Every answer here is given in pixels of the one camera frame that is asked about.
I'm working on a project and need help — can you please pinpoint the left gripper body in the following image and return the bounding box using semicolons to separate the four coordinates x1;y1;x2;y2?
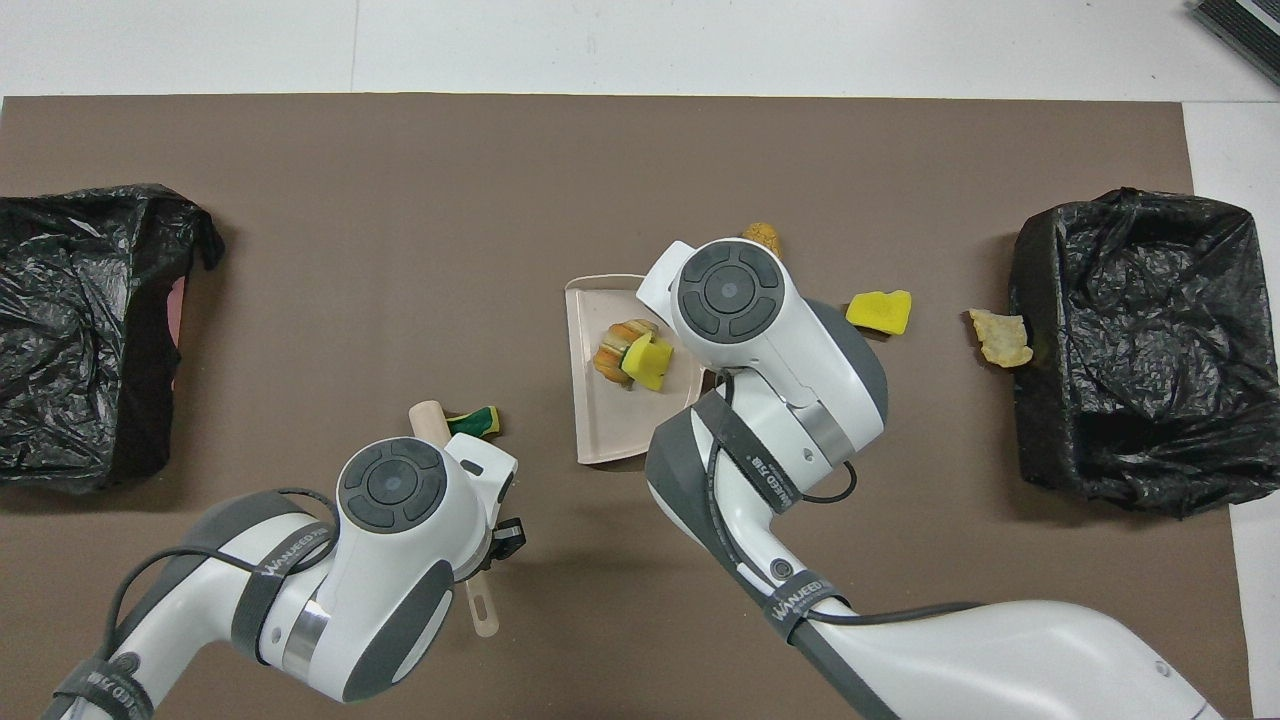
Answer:
440;432;519;531

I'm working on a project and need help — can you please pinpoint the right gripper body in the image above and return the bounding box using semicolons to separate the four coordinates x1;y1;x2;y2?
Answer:
637;240;696;319

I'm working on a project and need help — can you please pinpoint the green and yellow sponge piece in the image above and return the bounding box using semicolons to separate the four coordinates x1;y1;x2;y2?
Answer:
445;405;503;441

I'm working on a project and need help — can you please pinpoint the beige hand brush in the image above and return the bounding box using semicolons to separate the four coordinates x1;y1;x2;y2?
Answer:
408;400;501;641

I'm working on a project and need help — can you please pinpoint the bent yellow sponge piece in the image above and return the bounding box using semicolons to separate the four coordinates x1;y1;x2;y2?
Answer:
620;332;676;393

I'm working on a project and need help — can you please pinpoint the orange striped sponge piece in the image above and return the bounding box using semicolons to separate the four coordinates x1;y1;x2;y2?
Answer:
593;318;661;389

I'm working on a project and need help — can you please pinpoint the beige plastic dustpan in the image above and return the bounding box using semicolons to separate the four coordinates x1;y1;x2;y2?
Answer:
564;272;706;467

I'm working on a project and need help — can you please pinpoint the yellow sponge block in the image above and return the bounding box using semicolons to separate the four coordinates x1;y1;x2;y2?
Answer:
846;290;913;337

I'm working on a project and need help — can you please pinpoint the pale striped sponge chip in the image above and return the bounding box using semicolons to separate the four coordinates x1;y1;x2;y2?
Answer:
968;308;1035;370

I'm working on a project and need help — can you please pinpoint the black bag-lined trash bin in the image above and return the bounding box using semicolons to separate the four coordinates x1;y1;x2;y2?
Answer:
1008;187;1280;519
0;183;227;493

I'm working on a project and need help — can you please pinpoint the brown table mat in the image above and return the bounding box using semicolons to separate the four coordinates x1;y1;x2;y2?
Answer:
0;95;1256;720

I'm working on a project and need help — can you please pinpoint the grey ribbed object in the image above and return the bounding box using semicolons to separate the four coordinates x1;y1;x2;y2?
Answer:
1190;0;1280;86

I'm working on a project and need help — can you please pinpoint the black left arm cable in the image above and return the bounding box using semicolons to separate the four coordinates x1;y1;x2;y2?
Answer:
105;487;341;720

